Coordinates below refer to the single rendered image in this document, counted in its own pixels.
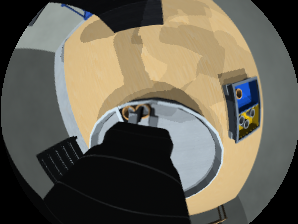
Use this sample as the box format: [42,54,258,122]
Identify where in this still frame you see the dark grey two-compartment bin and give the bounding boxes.
[222,76,261,144]

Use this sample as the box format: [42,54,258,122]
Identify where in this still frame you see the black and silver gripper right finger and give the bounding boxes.
[148,108,159,127]

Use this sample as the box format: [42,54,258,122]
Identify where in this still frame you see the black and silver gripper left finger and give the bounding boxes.
[128,106,144,124]

